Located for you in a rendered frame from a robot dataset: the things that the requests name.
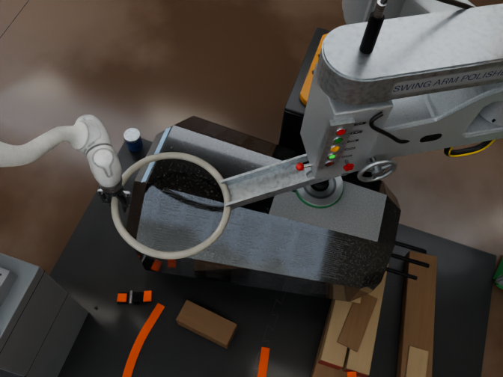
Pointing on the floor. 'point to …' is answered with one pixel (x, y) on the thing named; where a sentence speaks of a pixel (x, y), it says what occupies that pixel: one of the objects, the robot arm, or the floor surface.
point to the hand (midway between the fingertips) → (118, 206)
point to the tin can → (133, 139)
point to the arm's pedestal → (37, 322)
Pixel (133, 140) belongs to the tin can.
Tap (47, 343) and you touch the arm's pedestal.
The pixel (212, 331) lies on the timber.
